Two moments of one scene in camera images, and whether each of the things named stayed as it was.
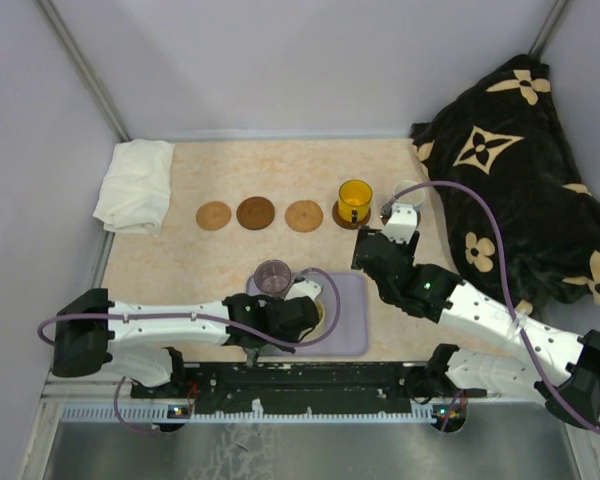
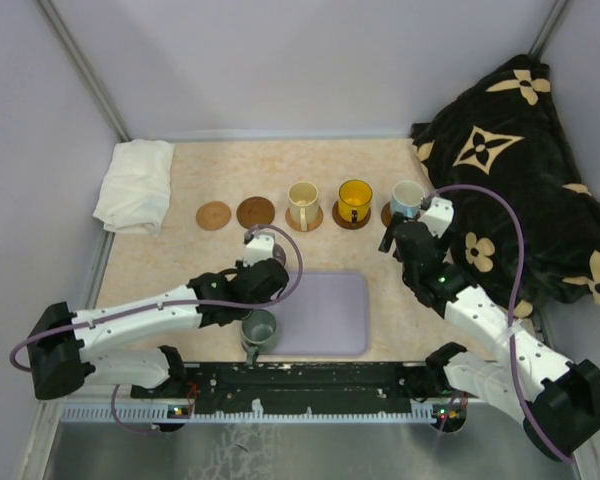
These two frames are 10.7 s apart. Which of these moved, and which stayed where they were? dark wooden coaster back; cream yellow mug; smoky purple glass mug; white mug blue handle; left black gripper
Moved: cream yellow mug; smoky purple glass mug; left black gripper
Stayed: dark wooden coaster back; white mug blue handle
